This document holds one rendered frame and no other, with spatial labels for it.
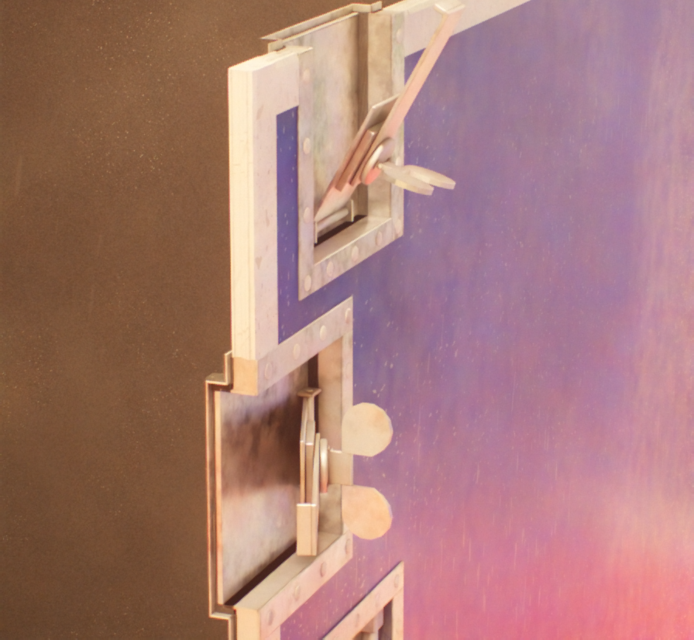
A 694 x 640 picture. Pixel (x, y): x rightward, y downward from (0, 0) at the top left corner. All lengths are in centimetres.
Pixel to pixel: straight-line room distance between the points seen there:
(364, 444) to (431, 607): 22
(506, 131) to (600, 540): 38
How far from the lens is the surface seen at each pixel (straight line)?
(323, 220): 108
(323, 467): 105
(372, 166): 106
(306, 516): 99
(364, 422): 105
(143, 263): 214
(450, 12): 104
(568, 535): 150
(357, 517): 106
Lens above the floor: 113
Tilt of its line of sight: 15 degrees down
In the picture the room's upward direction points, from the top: straight up
